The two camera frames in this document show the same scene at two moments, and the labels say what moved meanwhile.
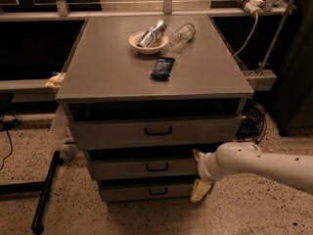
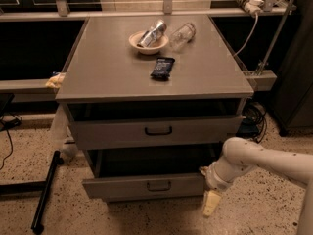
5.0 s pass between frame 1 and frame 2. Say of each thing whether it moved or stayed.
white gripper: moved
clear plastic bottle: stayed
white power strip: stayed
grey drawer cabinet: stayed
